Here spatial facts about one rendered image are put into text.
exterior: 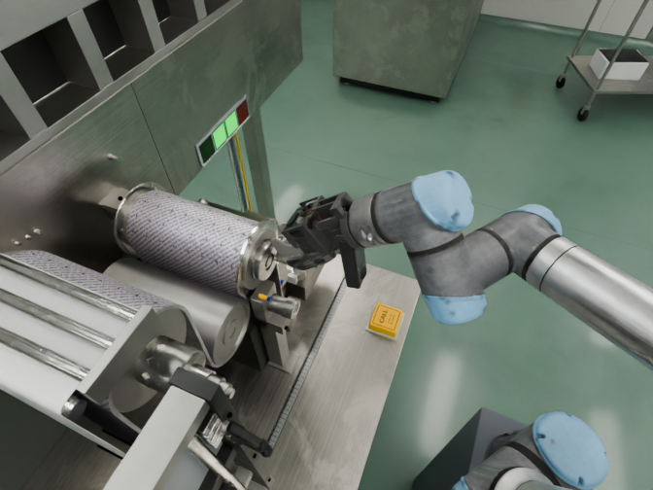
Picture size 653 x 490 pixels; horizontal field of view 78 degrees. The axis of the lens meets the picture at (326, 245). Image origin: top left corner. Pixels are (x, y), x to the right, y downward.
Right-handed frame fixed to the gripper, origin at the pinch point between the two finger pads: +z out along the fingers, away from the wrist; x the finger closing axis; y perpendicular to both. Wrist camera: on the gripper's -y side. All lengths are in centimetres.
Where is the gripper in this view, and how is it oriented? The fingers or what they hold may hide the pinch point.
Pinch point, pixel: (285, 255)
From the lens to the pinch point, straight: 73.8
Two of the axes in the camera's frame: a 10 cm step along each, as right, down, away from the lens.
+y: -5.9, -6.7, -4.4
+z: -7.1, 1.8, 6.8
